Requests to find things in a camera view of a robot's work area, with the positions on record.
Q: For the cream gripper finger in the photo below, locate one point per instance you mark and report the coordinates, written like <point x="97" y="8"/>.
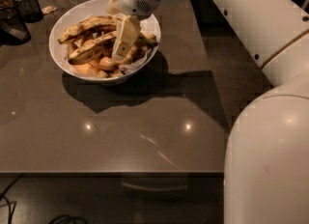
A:
<point x="113" y="7"/>
<point x="127" y="31"/>

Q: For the grey drawer handle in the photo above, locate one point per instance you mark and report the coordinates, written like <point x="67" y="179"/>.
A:
<point x="156" y="188"/>

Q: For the black mesh basket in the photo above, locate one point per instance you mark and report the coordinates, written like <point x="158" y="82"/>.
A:
<point x="29" y="10"/>

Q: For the spotted banana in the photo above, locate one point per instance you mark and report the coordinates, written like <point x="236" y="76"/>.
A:
<point x="88" y="26"/>
<point x="90" y="51"/>

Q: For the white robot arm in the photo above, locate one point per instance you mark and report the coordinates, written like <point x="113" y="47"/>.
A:
<point x="266" y="174"/>

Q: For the small crumpled wrapper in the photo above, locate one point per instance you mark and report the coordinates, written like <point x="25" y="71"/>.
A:
<point x="48" y="9"/>

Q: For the dark appliance at left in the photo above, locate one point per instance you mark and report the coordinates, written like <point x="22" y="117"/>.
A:
<point x="13" y="30"/>

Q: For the white ceramic bowl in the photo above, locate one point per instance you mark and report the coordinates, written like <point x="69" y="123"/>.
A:
<point x="79" y="13"/>

